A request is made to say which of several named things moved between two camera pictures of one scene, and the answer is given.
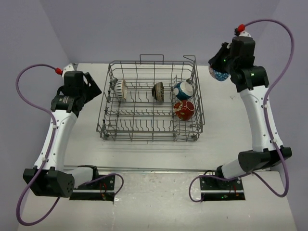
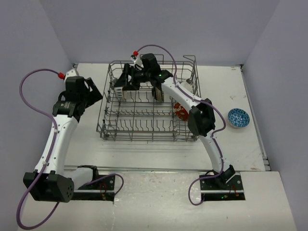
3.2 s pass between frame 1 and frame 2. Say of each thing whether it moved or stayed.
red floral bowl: stayed
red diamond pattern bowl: moved
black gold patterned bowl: stayed
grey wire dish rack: stayed
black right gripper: moved
